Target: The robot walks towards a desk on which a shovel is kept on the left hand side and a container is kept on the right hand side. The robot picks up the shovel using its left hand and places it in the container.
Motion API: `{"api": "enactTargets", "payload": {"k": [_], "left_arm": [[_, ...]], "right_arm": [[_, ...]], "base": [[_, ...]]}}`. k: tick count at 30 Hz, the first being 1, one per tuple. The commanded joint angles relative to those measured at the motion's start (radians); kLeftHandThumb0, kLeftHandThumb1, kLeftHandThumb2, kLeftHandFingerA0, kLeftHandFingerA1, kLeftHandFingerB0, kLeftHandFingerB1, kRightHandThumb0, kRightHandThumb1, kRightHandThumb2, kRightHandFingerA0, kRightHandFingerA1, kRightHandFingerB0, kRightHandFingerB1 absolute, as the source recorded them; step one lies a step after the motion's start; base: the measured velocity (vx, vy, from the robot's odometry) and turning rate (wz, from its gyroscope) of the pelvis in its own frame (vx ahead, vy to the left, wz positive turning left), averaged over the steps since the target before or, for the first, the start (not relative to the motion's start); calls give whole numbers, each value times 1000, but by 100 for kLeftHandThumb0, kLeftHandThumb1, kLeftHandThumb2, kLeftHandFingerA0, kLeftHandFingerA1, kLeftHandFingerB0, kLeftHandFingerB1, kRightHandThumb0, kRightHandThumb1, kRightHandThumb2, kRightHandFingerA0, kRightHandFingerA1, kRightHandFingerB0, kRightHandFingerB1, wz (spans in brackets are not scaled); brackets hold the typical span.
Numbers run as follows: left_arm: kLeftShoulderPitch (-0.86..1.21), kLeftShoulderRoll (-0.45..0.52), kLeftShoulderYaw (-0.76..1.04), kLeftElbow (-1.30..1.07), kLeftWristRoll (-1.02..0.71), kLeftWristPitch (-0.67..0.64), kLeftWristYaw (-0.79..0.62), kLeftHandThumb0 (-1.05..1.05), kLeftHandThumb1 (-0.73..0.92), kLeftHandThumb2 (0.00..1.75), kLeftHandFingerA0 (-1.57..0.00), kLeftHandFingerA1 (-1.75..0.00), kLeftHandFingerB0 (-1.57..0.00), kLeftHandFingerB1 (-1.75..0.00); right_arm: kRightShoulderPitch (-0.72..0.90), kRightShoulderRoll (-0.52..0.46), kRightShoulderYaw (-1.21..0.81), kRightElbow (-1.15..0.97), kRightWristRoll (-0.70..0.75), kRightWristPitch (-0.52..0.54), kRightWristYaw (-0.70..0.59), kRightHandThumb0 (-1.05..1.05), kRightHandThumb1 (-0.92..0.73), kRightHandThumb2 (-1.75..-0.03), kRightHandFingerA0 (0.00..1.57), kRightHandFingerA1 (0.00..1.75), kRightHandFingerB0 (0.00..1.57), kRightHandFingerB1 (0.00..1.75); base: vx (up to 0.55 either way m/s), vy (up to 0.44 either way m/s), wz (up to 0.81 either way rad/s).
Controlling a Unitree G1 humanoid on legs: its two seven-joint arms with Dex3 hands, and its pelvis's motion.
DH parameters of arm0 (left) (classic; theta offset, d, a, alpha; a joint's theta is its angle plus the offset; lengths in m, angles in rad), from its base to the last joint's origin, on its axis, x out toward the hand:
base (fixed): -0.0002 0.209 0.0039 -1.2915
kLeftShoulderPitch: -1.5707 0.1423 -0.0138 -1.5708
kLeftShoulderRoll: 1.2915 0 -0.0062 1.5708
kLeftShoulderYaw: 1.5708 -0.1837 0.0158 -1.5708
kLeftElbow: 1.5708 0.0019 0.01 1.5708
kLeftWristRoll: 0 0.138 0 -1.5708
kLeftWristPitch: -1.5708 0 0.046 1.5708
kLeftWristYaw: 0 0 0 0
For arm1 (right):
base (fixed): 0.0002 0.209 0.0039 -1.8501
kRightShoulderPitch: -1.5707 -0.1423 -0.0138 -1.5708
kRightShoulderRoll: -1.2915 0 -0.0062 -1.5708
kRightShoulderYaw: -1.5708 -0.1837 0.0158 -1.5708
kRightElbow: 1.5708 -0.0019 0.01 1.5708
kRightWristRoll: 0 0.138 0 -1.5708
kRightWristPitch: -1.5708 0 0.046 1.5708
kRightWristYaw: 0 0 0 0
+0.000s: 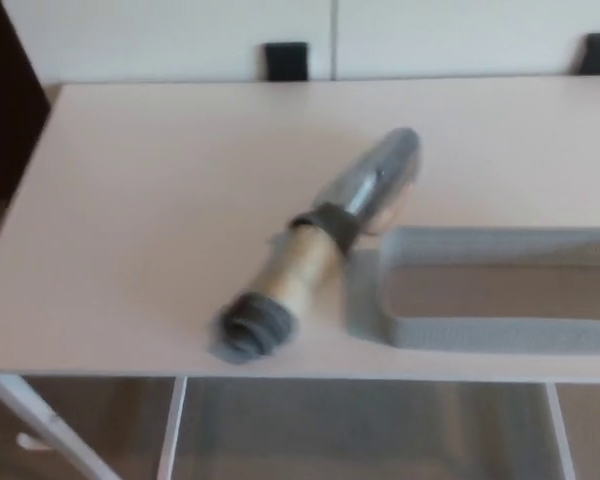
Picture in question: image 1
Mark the metal shovel with handle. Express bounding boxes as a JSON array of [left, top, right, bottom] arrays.
[[208, 126, 424, 367]]

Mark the white desk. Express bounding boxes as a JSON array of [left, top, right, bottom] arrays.
[[0, 74, 600, 480]]

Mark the white desk side hook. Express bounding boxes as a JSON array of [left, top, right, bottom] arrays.
[[15, 431, 52, 454]]

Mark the grey perforated plastic basket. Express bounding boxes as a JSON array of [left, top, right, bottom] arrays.
[[344, 225, 600, 354]]

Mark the white cabinet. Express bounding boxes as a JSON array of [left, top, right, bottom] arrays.
[[2, 0, 600, 84]]

